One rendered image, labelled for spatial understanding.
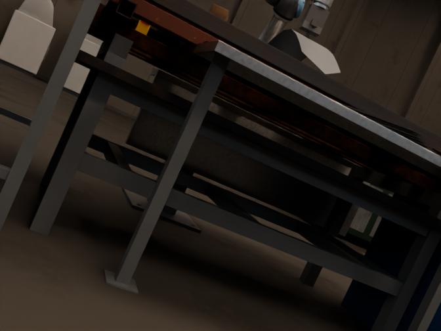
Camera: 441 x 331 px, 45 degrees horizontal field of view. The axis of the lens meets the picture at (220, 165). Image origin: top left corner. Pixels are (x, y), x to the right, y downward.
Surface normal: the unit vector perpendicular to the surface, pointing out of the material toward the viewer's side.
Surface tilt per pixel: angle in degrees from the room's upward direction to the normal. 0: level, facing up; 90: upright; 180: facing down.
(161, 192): 90
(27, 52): 90
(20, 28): 90
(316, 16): 90
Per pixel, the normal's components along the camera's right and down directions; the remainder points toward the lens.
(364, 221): 0.26, 0.18
